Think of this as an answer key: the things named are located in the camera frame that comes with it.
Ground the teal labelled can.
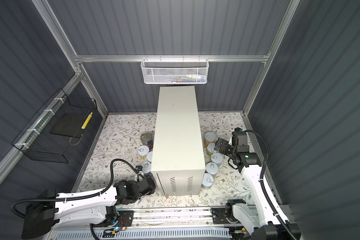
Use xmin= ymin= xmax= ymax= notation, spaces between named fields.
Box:
xmin=202 ymin=173 xmax=214 ymax=189

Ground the light blue labelled can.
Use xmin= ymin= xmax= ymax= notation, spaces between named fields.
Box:
xmin=141 ymin=162 xmax=152 ymax=176

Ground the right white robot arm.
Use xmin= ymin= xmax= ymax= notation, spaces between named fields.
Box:
xmin=214 ymin=128 xmax=302 ymax=240

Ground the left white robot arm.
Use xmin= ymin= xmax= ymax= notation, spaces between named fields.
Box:
xmin=11 ymin=159 xmax=156 ymax=240

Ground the white metal cabinet counter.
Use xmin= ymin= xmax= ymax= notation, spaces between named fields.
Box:
xmin=151 ymin=86 xmax=206 ymax=196

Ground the white lidded can right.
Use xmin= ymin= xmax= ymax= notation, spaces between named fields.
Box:
xmin=210 ymin=153 xmax=224 ymax=167

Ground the green labelled can right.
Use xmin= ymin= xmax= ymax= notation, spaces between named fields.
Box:
xmin=207 ymin=143 xmax=216 ymax=156

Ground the yellow can far right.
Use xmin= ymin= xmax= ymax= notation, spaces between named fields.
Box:
xmin=204 ymin=132 xmax=217 ymax=147

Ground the orange labelled can right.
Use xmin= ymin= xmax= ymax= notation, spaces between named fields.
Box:
xmin=206 ymin=162 xmax=219 ymax=178

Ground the small can beside cabinet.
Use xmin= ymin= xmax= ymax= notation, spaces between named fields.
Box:
xmin=146 ymin=151 xmax=153 ymax=163

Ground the yellow labelled can left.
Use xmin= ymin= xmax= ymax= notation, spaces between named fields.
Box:
xmin=137 ymin=146 xmax=150 ymax=160

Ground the dark bare-lid tin can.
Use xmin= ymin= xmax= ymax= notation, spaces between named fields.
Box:
xmin=140 ymin=132 xmax=154 ymax=149

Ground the yellow marker in basket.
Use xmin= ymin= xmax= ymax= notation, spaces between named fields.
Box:
xmin=81 ymin=112 xmax=93 ymax=130

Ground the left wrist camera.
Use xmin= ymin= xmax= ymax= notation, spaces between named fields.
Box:
xmin=136 ymin=165 xmax=143 ymax=174

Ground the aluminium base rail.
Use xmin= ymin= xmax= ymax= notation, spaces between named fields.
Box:
xmin=52 ymin=205 xmax=292 ymax=232

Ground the black wire wall basket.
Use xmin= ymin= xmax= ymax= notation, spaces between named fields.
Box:
xmin=12 ymin=91 xmax=98 ymax=164

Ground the white wire mesh basket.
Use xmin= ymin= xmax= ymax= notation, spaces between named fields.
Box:
xmin=141 ymin=59 xmax=210 ymax=85

